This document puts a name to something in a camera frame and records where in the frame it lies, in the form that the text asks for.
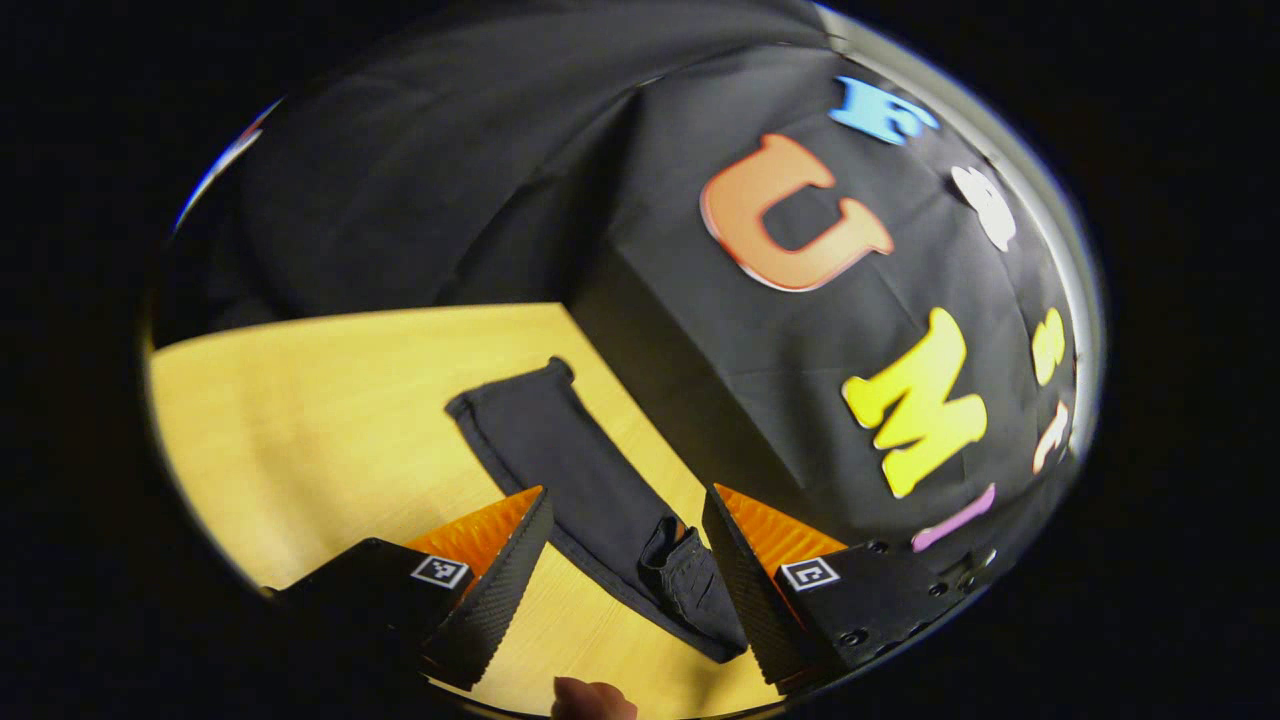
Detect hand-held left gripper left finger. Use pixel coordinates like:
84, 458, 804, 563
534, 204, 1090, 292
262, 485, 556, 693

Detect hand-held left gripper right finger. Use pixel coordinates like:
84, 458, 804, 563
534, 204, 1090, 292
700, 483, 999, 696

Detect black jeans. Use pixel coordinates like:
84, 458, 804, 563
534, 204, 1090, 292
445, 357, 751, 664

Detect black backdrop cloth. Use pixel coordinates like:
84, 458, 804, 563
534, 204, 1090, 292
150, 0, 1091, 561

